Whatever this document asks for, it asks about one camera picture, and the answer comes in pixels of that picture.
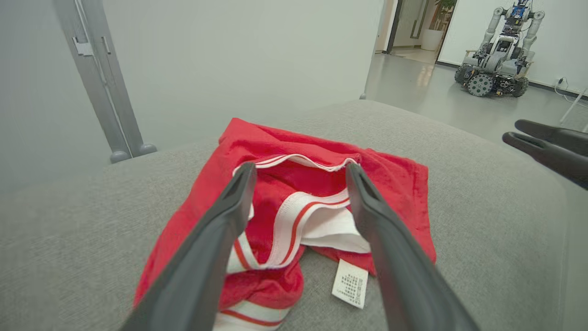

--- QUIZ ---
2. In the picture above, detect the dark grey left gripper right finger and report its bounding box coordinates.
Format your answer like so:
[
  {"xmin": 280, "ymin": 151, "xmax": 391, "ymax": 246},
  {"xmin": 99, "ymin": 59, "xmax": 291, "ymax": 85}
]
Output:
[{"xmin": 345, "ymin": 163, "xmax": 481, "ymax": 331}]

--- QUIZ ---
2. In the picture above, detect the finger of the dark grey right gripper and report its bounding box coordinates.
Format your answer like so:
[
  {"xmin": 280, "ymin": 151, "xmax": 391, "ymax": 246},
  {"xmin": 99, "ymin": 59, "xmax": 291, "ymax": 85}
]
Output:
[
  {"xmin": 514, "ymin": 120, "xmax": 588, "ymax": 155},
  {"xmin": 502, "ymin": 132, "xmax": 588, "ymax": 190}
]

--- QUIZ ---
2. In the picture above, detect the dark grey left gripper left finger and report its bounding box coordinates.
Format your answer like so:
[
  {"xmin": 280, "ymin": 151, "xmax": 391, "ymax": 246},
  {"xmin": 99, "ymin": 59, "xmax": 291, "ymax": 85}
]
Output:
[{"xmin": 120, "ymin": 162, "xmax": 257, "ymax": 331}]

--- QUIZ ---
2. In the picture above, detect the red top with white striped trim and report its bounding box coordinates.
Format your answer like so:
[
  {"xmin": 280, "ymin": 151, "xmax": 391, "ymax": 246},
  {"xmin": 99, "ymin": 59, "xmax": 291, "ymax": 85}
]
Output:
[{"xmin": 133, "ymin": 117, "xmax": 437, "ymax": 331}]

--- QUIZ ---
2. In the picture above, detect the grey wheeled robot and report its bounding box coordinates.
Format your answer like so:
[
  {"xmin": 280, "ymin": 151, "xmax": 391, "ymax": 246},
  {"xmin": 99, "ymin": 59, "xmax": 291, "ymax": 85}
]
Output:
[{"xmin": 455, "ymin": 0, "xmax": 546, "ymax": 98}]

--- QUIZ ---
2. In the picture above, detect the white plant pot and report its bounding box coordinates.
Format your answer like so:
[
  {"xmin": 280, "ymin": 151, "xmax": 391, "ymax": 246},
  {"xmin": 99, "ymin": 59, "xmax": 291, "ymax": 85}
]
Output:
[{"xmin": 421, "ymin": 29, "xmax": 444, "ymax": 51}]

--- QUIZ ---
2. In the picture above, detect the green potted plant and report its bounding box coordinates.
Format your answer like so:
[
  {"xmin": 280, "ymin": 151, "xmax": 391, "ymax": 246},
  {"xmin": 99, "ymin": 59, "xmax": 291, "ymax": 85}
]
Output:
[{"xmin": 434, "ymin": 0, "xmax": 458, "ymax": 31}]

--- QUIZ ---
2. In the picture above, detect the white floor cable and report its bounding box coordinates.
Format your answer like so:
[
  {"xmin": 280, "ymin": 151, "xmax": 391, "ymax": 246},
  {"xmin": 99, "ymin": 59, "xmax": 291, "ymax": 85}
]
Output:
[{"xmin": 553, "ymin": 77, "xmax": 588, "ymax": 126}]

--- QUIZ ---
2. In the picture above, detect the dark door frame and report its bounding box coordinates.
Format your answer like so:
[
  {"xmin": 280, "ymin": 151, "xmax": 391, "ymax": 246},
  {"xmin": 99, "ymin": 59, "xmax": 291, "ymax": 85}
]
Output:
[{"xmin": 387, "ymin": 0, "xmax": 404, "ymax": 54}]

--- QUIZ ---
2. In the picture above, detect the grey metal frame post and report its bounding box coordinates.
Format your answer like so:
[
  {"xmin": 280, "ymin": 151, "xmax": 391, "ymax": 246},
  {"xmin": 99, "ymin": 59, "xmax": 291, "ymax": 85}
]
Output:
[{"xmin": 53, "ymin": 0, "xmax": 158, "ymax": 164}]

